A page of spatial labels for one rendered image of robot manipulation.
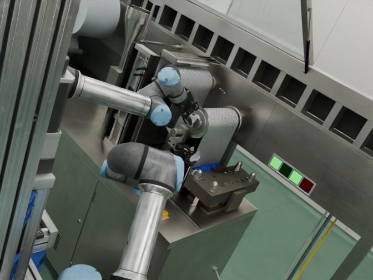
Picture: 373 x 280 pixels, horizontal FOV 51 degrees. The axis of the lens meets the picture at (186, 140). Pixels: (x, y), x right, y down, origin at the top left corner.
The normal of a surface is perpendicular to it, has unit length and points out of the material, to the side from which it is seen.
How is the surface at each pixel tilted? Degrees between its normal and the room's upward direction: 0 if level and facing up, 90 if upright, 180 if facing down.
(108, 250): 90
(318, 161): 90
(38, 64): 90
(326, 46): 90
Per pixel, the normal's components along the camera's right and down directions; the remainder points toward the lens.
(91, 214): -0.66, 0.07
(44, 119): 0.61, 0.55
